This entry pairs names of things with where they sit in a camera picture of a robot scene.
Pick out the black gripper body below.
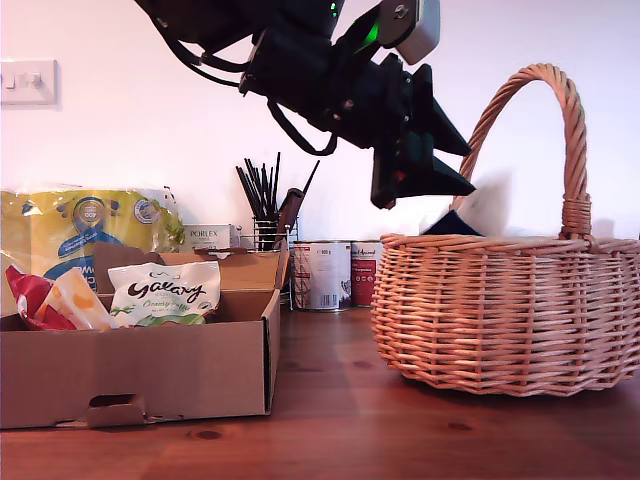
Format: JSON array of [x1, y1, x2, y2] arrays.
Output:
[[329, 52, 416, 210]]

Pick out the blue mini eggs bag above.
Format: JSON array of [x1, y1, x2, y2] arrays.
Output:
[[418, 209, 486, 238]]

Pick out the brown cardboard box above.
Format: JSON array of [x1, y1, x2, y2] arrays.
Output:
[[0, 238, 292, 431]]

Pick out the red white Maltesers bunnies bag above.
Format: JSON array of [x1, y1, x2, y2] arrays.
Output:
[[5, 264, 121, 332]]

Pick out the white Porlex box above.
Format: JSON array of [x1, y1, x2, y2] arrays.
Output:
[[182, 223, 244, 259]]

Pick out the black chopstick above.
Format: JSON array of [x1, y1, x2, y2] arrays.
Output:
[[271, 151, 282, 222], [297, 159, 321, 202], [234, 166, 262, 222], [243, 158, 270, 222]]

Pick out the red and white tin can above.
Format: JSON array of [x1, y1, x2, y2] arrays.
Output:
[[349, 240, 385, 309]]

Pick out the yellow kitchen towel pack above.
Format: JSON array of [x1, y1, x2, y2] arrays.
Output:
[[0, 182, 187, 319]]

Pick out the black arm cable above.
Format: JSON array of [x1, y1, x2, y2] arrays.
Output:
[[266, 97, 340, 157], [169, 39, 244, 89], [154, 19, 251, 71]]

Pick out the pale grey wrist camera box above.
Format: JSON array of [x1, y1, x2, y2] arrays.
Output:
[[349, 0, 442, 66]]

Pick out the brown wooden utensil handle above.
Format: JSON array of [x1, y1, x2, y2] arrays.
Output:
[[276, 187, 305, 246]]

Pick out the woven wicker basket with handle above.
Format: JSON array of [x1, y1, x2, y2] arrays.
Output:
[[370, 63, 640, 399]]

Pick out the chrome wire utensil holder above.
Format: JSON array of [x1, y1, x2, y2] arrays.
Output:
[[252, 215, 301, 309]]

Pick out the white wall light switch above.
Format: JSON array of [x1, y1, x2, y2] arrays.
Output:
[[0, 59, 59, 107]]

